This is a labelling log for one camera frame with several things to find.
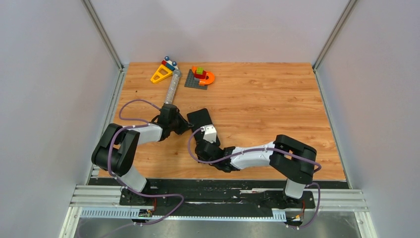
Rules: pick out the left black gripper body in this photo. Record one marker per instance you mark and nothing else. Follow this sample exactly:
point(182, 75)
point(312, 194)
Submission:
point(180, 127)

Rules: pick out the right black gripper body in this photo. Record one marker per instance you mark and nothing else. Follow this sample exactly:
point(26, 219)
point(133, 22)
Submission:
point(202, 159)

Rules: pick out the black zip tool case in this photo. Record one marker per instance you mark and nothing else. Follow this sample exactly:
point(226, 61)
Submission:
point(198, 119)

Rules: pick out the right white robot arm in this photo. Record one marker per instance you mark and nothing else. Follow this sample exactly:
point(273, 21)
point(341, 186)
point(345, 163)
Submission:
point(292, 158)

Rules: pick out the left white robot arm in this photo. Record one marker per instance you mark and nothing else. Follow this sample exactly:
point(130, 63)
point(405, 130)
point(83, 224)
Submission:
point(116, 149)

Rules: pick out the grey building block baseplate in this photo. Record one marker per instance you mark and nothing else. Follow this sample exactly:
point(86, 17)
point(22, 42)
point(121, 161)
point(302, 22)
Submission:
point(192, 82)

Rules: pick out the orange curved toy block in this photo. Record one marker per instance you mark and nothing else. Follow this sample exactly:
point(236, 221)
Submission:
point(210, 77)

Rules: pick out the yellow triangle toy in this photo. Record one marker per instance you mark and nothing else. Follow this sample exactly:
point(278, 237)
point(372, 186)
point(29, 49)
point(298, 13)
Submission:
point(162, 73)

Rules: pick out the silver glitter cylinder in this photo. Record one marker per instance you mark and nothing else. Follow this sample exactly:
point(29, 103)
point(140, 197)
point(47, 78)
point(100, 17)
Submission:
point(173, 86)

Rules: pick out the red toy block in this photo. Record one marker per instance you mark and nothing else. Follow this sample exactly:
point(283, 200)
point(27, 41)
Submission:
point(200, 77)

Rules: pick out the green toy cube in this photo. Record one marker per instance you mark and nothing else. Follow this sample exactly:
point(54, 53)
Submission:
point(199, 71)

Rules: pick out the red blue toy car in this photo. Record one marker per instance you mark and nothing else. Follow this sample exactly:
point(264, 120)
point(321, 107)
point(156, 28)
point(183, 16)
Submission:
point(169, 64)

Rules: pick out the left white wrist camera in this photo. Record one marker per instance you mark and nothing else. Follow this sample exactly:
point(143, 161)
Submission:
point(168, 113)

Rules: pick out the aluminium frame rail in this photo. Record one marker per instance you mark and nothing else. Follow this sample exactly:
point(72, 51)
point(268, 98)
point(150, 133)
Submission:
point(102, 33)

